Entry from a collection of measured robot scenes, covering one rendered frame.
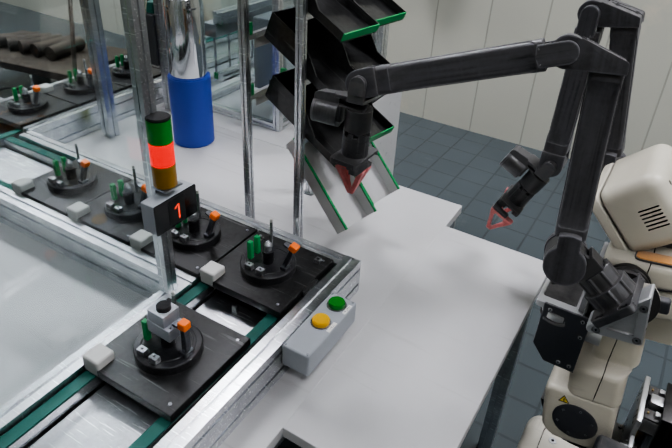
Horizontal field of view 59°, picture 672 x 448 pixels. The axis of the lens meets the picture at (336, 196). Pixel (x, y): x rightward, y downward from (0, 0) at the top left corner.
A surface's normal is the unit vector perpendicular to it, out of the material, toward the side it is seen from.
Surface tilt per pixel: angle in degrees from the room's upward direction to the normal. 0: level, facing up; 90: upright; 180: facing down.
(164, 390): 0
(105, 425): 0
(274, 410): 0
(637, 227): 90
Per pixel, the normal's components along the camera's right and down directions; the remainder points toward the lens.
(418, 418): 0.04, -0.86
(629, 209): -0.53, 0.42
